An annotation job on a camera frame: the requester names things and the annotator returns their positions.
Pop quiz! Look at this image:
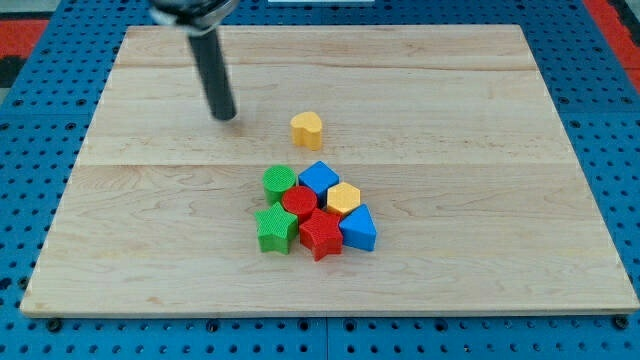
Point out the silver robot end-effector mount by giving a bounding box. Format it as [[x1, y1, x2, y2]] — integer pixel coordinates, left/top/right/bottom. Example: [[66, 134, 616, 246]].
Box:
[[149, 0, 240, 35]]

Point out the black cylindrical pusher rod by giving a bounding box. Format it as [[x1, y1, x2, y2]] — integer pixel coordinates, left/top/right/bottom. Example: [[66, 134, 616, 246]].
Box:
[[188, 29, 237, 121]]

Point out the yellow heart block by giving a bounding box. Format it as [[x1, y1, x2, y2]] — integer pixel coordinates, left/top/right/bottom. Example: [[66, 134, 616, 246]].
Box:
[[290, 111, 323, 151]]

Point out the green circle block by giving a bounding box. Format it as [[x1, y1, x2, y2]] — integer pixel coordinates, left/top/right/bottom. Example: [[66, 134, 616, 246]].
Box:
[[262, 165, 297, 205]]

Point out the red circle block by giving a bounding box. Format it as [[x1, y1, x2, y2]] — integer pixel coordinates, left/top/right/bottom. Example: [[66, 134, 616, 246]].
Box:
[[281, 186, 318, 223]]

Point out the blue square block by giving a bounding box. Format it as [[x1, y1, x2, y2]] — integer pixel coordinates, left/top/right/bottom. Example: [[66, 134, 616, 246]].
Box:
[[298, 161, 340, 208]]

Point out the green star block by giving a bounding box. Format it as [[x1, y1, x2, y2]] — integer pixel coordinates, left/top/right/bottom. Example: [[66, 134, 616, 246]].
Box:
[[254, 202, 298, 255]]

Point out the yellow hexagon block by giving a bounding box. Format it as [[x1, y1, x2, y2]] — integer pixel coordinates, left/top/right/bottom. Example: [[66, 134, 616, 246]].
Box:
[[326, 182, 361, 217]]

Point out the wooden board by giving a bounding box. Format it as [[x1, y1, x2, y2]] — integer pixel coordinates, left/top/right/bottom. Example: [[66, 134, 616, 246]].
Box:
[[21, 25, 639, 318]]

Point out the red star block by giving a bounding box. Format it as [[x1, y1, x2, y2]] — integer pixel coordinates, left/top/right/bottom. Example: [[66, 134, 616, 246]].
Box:
[[299, 209, 343, 261]]

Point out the blue triangle block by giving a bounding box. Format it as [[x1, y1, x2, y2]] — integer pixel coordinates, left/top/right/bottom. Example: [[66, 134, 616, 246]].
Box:
[[339, 204, 377, 252]]

